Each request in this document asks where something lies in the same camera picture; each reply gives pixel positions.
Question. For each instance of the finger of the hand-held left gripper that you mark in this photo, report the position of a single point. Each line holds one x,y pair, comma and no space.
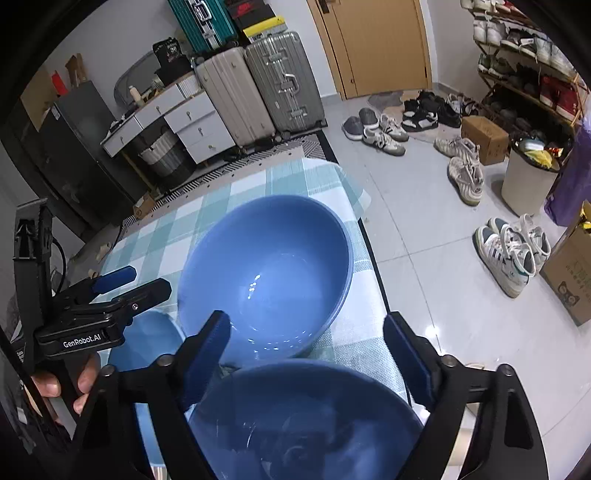
147,293
115,279

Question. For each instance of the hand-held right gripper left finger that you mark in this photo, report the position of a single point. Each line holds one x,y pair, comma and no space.
203,369

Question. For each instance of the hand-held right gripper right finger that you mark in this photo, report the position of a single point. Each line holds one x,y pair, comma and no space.
408,364

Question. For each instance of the person's left hand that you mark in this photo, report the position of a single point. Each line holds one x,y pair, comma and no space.
87,378

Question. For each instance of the woven laundry basket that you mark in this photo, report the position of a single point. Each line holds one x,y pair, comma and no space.
164,157

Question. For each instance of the white green high-top sneaker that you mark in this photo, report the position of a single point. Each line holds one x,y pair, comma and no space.
501,261
526,240

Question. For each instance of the tall black glass cabinet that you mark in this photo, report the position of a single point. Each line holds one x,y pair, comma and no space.
37,161

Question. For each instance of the dark grey fridge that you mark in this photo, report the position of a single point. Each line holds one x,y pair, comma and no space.
87,129

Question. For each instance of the black white striped rug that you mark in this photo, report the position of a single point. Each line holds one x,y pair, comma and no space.
258,159

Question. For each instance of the white dressing desk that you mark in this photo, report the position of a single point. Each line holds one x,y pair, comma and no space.
198,124

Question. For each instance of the teal checked tablecloth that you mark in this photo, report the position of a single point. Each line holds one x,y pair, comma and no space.
295,184

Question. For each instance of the large printed cardboard box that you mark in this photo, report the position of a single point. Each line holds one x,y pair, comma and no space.
570,277

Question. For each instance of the small white bottle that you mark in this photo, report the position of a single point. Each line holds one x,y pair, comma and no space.
135,94

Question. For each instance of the group of loose shoes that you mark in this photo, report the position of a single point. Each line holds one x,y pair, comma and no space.
461,175

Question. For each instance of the red box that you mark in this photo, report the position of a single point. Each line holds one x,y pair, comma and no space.
59,84

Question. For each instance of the grey oval mirror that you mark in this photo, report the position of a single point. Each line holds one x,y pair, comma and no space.
131,74

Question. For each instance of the black fabric box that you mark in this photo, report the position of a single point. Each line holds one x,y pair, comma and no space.
174,74

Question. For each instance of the slim cardboard box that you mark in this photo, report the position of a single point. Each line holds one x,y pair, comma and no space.
75,69

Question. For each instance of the beige suitcase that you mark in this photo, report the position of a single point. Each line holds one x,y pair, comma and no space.
235,97

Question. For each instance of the white trash bin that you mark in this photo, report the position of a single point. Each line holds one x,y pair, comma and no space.
528,184

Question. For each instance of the black printed paper bag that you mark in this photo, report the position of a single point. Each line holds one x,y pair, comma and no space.
167,51

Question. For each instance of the small brown cardboard box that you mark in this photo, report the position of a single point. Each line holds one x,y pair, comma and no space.
487,138

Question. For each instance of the purple bag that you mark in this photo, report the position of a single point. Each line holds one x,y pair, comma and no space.
570,184

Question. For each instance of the silver suitcase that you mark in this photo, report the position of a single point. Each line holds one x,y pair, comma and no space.
286,83

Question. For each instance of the teal suitcase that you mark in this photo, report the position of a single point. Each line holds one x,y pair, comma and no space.
203,23

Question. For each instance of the yellow black shoebox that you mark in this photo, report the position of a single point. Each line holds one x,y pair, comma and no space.
265,28

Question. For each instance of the wooden shoe rack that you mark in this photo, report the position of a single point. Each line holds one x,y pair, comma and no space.
508,85

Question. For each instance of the red black shoebox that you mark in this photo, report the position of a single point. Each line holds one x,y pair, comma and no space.
244,3

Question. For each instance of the wooden door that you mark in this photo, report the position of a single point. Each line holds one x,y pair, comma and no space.
374,46

